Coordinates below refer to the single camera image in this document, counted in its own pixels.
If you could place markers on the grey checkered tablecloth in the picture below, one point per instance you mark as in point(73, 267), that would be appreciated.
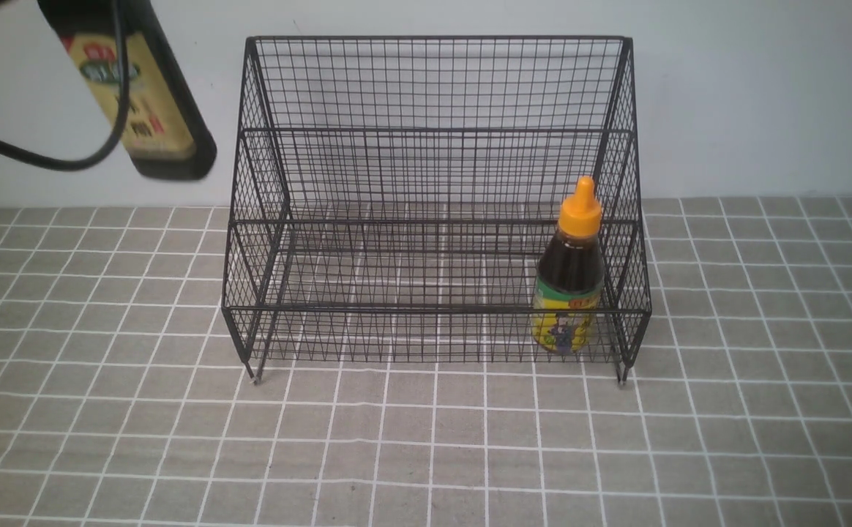
point(123, 403)

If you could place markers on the black wire mesh shelf rack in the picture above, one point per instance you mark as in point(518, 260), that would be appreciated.
point(392, 196)

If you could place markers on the sauce bottle with orange cap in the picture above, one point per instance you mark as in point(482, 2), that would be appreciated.
point(570, 274)

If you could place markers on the dark vinegar bottle gold label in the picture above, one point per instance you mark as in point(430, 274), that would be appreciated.
point(165, 135)

